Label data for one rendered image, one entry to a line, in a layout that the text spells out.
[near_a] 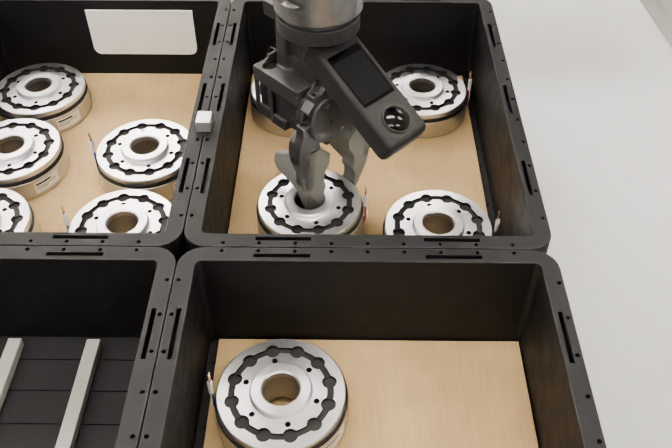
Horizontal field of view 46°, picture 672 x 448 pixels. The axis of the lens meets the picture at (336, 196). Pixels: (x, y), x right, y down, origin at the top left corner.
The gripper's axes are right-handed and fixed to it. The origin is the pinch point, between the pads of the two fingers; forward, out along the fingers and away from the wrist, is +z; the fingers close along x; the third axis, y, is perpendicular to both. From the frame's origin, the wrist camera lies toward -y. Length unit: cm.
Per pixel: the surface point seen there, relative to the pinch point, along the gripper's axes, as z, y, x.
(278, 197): -1.2, 2.9, 5.0
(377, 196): 2.0, -1.5, -4.5
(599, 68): 15, 4, -60
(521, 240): -7.9, -20.1, -1.3
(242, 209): 2.0, 6.7, 6.8
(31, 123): -1.1, 30.5, 16.6
